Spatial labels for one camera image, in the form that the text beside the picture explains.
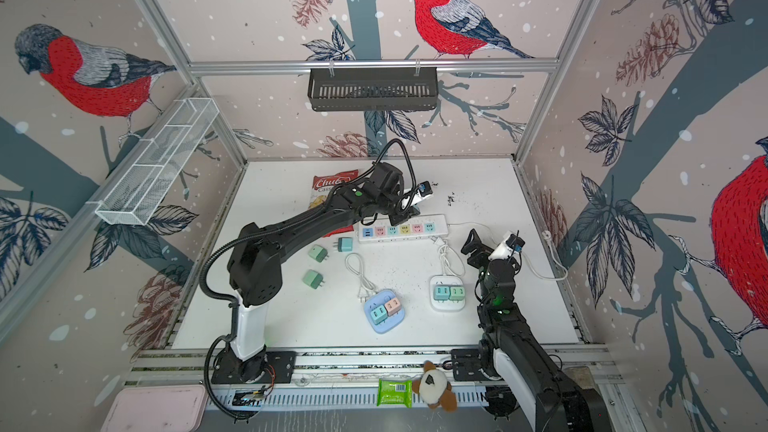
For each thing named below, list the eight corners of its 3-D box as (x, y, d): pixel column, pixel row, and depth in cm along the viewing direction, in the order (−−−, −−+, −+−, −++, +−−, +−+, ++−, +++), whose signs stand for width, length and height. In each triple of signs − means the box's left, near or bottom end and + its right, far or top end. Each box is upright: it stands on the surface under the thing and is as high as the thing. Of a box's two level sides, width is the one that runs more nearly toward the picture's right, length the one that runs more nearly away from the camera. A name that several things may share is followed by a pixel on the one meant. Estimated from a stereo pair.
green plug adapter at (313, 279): (303, 283, 90) (301, 279, 88) (311, 271, 92) (309, 267, 90) (318, 291, 88) (316, 287, 86) (326, 278, 91) (324, 275, 89)
